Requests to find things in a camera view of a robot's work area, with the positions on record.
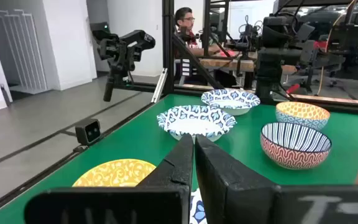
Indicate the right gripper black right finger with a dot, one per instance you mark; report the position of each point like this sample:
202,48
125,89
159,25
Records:
244,202

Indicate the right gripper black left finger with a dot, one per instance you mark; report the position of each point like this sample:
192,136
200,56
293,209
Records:
166,202

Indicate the yellow bowl white swirls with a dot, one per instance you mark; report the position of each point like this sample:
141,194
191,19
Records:
113,174

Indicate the orange bowl blue outside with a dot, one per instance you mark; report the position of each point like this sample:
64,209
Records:
301,112

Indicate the black background robot arm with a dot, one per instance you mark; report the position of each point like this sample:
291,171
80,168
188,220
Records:
247,40
120,53

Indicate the wooden background table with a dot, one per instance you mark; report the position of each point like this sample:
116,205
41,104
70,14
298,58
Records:
222,63

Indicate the person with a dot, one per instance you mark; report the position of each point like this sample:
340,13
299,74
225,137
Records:
185,21

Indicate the white panel rack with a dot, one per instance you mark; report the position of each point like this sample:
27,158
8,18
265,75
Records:
26,46

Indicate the black table-level camera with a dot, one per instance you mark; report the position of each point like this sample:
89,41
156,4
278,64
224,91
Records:
89,132

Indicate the white frame bracket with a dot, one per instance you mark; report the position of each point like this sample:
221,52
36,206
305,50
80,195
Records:
159,85

